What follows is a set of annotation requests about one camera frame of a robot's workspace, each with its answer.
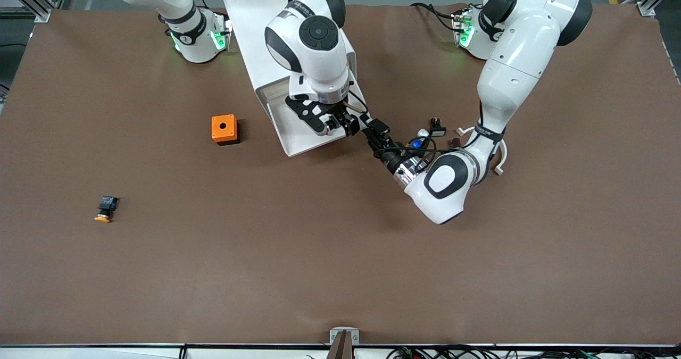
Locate white drawer cabinet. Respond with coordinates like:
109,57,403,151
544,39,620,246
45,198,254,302
223,0,358,136

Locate yellow push button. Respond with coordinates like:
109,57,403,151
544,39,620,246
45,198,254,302
94,196,120,224

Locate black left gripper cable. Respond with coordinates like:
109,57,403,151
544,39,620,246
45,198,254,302
379,135,440,162

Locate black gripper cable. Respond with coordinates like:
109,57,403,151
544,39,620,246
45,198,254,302
379,135,440,162
340,90,371,119

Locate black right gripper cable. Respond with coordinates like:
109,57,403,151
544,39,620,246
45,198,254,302
340,90,371,119

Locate orange button enclosure box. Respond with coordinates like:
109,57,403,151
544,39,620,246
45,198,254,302
211,114,240,146

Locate white curved bracket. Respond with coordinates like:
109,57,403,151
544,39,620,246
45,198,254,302
456,126,509,176

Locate black left base cable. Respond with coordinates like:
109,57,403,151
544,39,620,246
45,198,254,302
410,2,461,33

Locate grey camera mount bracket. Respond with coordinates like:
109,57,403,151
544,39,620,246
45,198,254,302
327,327,361,359

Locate tangled black cables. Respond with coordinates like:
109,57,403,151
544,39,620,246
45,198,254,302
387,345,681,359

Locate white table edge rail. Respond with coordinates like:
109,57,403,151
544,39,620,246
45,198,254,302
0,343,681,359

